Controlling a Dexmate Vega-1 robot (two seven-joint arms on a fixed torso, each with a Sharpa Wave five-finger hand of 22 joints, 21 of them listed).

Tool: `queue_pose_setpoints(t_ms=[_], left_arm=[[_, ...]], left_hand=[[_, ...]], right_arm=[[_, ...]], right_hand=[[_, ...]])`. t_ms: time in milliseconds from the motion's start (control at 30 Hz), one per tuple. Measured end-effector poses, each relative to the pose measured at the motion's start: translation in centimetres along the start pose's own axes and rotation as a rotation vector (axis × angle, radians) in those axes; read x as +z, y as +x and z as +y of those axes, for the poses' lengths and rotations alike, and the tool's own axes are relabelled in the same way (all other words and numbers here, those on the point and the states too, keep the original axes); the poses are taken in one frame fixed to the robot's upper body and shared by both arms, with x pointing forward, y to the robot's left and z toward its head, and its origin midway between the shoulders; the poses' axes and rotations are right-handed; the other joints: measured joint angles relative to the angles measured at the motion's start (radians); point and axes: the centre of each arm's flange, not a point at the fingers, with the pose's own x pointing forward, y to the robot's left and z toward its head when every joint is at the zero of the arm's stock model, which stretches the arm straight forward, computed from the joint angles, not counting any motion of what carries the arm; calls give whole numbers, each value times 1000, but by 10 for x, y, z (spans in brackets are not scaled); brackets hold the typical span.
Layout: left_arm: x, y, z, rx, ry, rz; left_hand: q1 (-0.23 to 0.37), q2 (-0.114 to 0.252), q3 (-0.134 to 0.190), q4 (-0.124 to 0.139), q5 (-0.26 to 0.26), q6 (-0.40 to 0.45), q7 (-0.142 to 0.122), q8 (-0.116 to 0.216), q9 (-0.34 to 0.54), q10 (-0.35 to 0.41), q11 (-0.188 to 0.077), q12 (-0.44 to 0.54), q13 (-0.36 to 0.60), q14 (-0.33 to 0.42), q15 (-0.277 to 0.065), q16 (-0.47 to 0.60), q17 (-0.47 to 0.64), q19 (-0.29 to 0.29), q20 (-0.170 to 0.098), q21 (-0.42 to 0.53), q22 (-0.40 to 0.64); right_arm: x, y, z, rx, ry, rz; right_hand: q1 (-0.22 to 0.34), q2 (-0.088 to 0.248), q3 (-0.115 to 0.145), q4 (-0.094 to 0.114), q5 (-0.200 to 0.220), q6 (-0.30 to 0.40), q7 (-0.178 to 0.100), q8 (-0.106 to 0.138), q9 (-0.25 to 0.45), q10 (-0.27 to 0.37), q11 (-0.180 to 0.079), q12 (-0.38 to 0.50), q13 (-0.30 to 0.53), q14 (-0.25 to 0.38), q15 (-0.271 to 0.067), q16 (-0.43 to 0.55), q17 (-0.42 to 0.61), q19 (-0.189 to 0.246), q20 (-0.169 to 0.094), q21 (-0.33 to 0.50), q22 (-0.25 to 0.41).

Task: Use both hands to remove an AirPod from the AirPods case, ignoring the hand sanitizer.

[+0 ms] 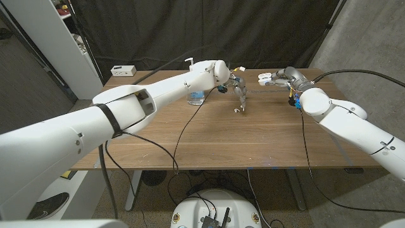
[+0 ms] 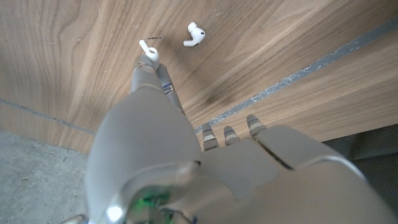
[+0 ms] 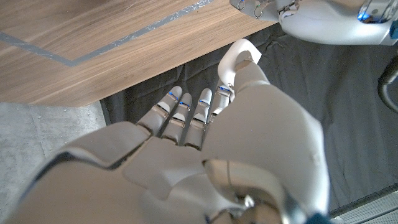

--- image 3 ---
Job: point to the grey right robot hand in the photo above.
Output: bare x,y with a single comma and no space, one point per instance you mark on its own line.
174,177

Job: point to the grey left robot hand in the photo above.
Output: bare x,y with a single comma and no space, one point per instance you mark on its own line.
326,21

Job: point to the white AirPods case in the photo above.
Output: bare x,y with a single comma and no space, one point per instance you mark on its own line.
227,62

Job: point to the black backdrop curtain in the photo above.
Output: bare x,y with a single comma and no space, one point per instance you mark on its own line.
342,93

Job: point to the grey tape outline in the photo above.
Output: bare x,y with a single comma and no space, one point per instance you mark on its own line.
71,62

